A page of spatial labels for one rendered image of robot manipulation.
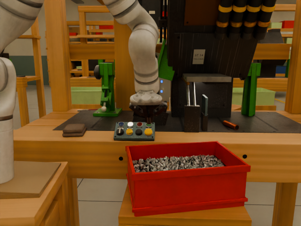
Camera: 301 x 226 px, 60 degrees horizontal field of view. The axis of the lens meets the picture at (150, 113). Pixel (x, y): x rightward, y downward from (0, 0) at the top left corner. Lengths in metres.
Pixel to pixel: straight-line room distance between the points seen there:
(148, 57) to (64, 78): 0.99
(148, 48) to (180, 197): 0.39
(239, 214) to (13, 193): 0.58
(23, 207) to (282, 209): 1.56
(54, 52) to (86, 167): 0.81
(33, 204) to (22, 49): 12.05
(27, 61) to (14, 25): 11.91
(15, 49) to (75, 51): 11.18
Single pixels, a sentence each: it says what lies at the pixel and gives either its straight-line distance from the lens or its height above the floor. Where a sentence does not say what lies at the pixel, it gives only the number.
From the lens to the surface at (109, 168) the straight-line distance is 1.00.
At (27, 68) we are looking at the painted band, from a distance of 12.61.
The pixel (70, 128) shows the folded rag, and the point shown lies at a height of 0.93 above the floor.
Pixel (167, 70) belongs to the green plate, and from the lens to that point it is 1.14.
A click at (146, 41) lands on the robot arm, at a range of 0.65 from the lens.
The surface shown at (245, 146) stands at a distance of 1.00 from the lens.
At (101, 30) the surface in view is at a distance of 8.29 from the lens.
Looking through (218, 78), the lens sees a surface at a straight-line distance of 0.98.
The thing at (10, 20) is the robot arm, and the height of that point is 1.28.
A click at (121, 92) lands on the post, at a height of 1.00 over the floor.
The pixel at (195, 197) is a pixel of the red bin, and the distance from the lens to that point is 0.73.
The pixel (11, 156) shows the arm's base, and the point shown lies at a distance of 0.82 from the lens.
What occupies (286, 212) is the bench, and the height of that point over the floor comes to 0.25.
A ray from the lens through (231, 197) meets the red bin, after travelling 0.77.
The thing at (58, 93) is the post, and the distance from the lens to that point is 1.64.
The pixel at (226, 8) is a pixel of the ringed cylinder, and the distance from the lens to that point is 0.98.
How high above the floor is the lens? 1.20
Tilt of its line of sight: 12 degrees down
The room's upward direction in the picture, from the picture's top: straight up
